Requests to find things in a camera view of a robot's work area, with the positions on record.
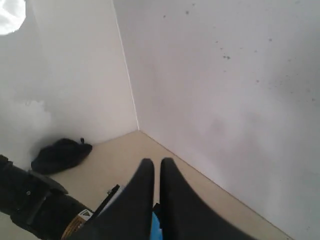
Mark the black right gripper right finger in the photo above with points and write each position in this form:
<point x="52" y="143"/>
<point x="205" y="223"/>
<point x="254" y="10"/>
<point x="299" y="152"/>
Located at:
<point x="184" y="215"/>

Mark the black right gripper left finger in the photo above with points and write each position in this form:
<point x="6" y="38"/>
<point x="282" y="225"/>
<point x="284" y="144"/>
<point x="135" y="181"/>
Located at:
<point x="129" y="216"/>

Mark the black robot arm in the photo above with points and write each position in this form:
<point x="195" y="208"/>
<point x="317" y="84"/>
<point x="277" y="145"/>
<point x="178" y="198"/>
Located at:
<point x="43" y="207"/>

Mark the black cloth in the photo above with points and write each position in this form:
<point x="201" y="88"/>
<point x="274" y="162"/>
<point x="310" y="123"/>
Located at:
<point x="62" y="155"/>

